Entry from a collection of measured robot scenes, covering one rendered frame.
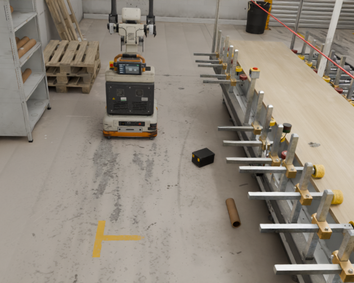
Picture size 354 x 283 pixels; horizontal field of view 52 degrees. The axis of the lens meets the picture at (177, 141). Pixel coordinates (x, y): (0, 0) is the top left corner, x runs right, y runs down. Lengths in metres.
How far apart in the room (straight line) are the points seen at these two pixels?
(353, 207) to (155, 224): 1.62
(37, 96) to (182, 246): 3.02
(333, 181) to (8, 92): 3.24
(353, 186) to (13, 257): 2.42
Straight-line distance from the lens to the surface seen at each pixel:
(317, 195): 2.18
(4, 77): 4.19
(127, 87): 4.11
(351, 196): 2.37
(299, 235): 2.28
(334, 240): 2.33
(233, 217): 3.23
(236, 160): 2.50
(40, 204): 3.52
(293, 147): 2.29
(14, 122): 4.38
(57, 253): 3.05
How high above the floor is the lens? 2.20
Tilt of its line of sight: 30 degrees down
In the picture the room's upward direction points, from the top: 4 degrees clockwise
